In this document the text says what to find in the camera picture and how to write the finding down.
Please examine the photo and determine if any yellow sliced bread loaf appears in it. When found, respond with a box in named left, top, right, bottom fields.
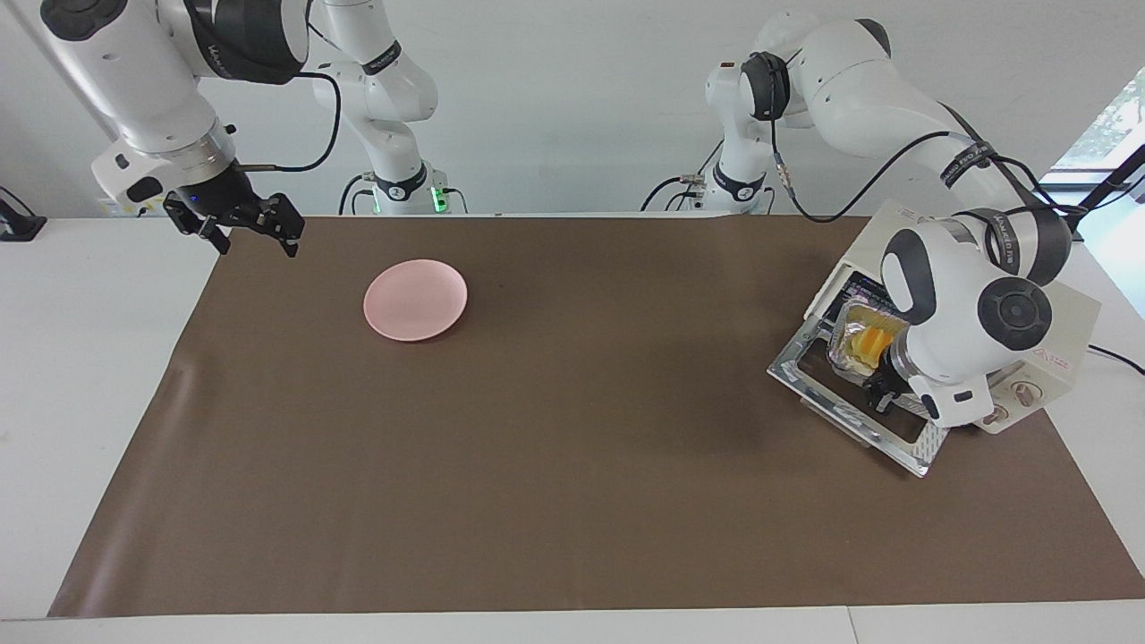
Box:
left=848, top=326, right=895, bottom=363

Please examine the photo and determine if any aluminium foil tray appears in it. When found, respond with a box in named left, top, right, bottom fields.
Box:
left=827, top=298, right=904, bottom=377

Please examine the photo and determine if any silver glass oven door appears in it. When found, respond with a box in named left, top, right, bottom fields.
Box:
left=767, top=318, right=951, bottom=478

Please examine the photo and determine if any cream toaster oven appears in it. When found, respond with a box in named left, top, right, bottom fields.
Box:
left=803, top=199, right=1102, bottom=436

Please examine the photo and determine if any pink round plate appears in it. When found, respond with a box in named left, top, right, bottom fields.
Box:
left=363, top=259, right=469, bottom=343

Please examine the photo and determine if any black desk clamp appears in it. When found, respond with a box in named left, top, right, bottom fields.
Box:
left=0, top=186, right=47, bottom=242

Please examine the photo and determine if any brown table mat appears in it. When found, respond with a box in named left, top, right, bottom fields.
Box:
left=47, top=215, right=1145, bottom=618

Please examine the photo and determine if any window with green outdoors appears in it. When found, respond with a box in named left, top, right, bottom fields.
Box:
left=1051, top=67, right=1145, bottom=193

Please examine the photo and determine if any black base cable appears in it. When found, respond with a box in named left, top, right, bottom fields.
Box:
left=640, top=134, right=727, bottom=213
left=338, top=170, right=377, bottom=216

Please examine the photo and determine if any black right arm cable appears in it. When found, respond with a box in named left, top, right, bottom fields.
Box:
left=242, top=72, right=343, bottom=173

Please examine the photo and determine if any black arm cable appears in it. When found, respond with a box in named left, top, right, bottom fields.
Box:
left=242, top=72, right=343, bottom=173
left=769, top=54, right=1088, bottom=225

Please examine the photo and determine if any black oven power cable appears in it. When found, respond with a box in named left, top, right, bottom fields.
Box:
left=1088, top=344, right=1145, bottom=375

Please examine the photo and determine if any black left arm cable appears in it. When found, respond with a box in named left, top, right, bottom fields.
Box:
left=769, top=54, right=1088, bottom=225

